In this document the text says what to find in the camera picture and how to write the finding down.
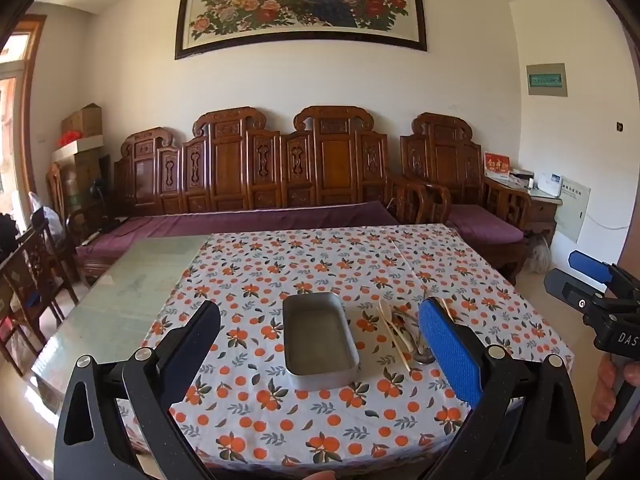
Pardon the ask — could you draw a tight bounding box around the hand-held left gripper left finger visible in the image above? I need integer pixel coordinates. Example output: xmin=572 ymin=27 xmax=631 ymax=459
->
xmin=55 ymin=300 xmax=222 ymax=480

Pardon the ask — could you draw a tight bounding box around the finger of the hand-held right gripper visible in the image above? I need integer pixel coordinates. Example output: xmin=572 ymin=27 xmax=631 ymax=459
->
xmin=569 ymin=250 xmax=640 ymax=302
xmin=544 ymin=269 xmax=621 ymax=328

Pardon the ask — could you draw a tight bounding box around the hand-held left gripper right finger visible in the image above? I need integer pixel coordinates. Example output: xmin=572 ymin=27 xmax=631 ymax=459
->
xmin=417 ymin=297 xmax=586 ymax=480

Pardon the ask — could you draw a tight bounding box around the metal spoon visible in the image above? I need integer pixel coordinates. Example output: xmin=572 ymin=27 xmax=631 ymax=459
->
xmin=409 ymin=287 xmax=437 ymax=365

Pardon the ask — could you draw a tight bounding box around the wooden chopstick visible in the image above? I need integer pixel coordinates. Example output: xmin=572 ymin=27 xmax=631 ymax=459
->
xmin=381 ymin=305 xmax=412 ymax=373

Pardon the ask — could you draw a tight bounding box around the grey metal tray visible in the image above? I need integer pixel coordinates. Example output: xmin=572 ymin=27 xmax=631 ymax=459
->
xmin=282 ymin=291 xmax=361 ymax=391

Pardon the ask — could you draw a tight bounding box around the person's right hand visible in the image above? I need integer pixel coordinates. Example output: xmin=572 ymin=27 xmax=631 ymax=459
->
xmin=590 ymin=355 xmax=640 ymax=419

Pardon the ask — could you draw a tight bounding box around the white fluffy bundle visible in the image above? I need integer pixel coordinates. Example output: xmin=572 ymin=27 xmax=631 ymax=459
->
xmin=525 ymin=232 xmax=551 ymax=275

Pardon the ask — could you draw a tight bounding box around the cream electrical box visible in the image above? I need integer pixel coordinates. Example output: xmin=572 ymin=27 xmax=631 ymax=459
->
xmin=554 ymin=176 xmax=592 ymax=245

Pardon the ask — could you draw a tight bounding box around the wooden side table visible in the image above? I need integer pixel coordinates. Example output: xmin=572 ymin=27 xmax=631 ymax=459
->
xmin=485 ymin=172 xmax=563 ymax=248

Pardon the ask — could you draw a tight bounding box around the purple armchair cushion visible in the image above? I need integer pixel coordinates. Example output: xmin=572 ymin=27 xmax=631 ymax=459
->
xmin=446 ymin=203 xmax=526 ymax=246

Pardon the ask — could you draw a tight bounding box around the purple sofa cushion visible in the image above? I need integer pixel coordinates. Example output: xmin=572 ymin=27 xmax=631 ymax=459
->
xmin=75 ymin=200 xmax=401 ymax=261

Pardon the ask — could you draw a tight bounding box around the orange print tablecloth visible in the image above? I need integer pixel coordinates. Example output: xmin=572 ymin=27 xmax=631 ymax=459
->
xmin=122 ymin=223 xmax=576 ymax=471

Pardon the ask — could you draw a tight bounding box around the red card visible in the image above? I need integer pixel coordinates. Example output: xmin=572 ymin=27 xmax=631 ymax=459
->
xmin=484 ymin=152 xmax=511 ymax=177

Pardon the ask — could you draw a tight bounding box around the carved wooden armchair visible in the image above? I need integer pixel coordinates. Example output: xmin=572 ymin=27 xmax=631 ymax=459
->
xmin=400 ymin=112 xmax=533 ymax=286

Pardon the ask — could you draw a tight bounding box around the wooden chair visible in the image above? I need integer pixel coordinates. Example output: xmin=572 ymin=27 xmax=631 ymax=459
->
xmin=0 ymin=227 xmax=78 ymax=376

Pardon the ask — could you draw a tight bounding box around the stack of brown boxes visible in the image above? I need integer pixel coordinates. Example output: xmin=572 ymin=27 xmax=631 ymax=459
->
xmin=57 ymin=152 xmax=103 ymax=211

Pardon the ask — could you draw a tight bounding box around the clear plastic bag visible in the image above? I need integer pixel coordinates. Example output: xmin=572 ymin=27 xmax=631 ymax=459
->
xmin=27 ymin=191 xmax=63 ymax=236

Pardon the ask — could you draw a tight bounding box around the carved wooden sofa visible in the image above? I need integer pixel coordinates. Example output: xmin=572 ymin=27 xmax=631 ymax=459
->
xmin=67 ymin=106 xmax=428 ymax=288

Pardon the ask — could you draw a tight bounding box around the black cloth pile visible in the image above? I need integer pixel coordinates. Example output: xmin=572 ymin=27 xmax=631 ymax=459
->
xmin=0 ymin=212 xmax=21 ymax=261

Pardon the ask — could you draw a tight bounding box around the white box with red flowers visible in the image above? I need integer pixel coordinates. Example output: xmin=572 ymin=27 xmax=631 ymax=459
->
xmin=52 ymin=130 xmax=103 ymax=163

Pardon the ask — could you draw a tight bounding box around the cardboard box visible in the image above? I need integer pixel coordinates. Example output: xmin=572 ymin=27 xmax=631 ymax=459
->
xmin=61 ymin=104 xmax=103 ymax=138

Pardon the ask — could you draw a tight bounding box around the framed peacock painting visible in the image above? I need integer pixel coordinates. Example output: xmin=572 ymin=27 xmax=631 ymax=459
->
xmin=174 ymin=0 xmax=428 ymax=61

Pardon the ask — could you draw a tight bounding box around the grey wall panel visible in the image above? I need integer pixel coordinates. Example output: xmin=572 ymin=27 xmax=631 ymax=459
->
xmin=526 ymin=63 xmax=570 ymax=97

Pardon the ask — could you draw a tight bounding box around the wooden door frame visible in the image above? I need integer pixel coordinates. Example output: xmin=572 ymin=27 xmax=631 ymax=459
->
xmin=0 ymin=14 xmax=48 ymax=226

